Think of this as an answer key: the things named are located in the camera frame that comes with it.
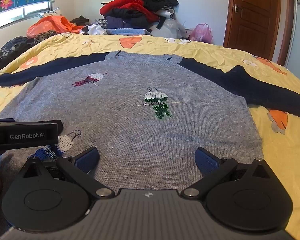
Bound yellow printed bed sheet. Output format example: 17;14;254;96
0;32;300;240

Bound light blue towel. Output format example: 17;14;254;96
106;28;152;36

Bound pink plastic bag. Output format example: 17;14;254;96
189;23;213;43

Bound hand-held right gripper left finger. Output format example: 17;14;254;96
20;147;115;200

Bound white floral pillow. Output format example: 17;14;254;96
38;8;63;19

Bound dark floral cloth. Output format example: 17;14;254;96
0;36;38;75

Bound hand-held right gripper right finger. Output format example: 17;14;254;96
181;147;277;200

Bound white crumpled cloth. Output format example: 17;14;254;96
80;23;107;36

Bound dark brown cloth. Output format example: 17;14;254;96
70;15;90;27

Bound window with grey frame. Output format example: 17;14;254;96
0;0;54;33

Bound orange plastic bag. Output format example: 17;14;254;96
26;15;85;39

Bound grey sweater with navy sleeves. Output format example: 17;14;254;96
0;51;300;240

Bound brown wooden door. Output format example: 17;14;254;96
223;0;295;66

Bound red garment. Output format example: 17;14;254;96
100;0;160;22

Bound clear plastic bag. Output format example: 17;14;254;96
161;18;189;38

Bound leopard print cloth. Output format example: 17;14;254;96
34;30;58;45

